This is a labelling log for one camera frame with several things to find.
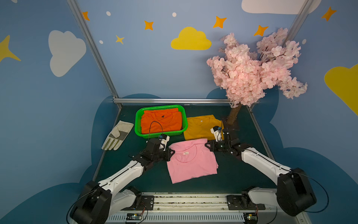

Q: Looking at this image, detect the orange t-shirt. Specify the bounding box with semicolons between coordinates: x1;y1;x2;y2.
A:
140;108;182;134

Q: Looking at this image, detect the mustard yellow t-shirt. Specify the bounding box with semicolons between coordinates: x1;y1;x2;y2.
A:
184;115;222;141

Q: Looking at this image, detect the pink t-shirt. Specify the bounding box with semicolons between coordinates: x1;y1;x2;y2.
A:
167;139;219;184

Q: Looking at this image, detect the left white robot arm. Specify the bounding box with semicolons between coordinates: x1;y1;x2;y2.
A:
66;134;175;224

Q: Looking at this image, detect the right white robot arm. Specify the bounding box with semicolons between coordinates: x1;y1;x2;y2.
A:
205;132;317;217

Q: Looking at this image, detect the green plastic basket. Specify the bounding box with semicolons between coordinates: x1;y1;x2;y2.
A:
135;105;188;139

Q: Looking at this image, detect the left circuit board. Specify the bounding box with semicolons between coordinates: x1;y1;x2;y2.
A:
125;213;143;222

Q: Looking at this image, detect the circuit board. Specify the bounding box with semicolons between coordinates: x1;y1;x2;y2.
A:
243;213;258;224
125;213;143;222

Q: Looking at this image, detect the pink artificial blossom tree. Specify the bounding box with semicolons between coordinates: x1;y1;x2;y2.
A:
207;28;308;125

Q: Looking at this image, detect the right circuit board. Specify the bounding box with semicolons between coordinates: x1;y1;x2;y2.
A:
243;213;258;224

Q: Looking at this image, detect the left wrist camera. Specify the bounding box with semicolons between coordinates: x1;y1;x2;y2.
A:
158;134;170;151

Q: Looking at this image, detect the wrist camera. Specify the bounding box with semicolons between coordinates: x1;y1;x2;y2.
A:
211;126;222;142
158;134;170;151

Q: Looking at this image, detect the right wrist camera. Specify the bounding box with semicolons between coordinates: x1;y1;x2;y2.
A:
211;126;222;142

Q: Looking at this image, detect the back aluminium frame bar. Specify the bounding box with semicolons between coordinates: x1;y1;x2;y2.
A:
113;98;230;104

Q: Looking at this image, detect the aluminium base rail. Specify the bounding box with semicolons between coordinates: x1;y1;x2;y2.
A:
106;193;311;224

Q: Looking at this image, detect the right aluminium frame post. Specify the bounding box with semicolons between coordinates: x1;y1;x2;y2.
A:
281;0;315;46

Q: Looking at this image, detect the aluminium frame post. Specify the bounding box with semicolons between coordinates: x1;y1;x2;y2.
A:
281;0;315;46
67;0;123;110

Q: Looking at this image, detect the left aluminium frame post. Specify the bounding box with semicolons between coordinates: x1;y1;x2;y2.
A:
67;0;123;110

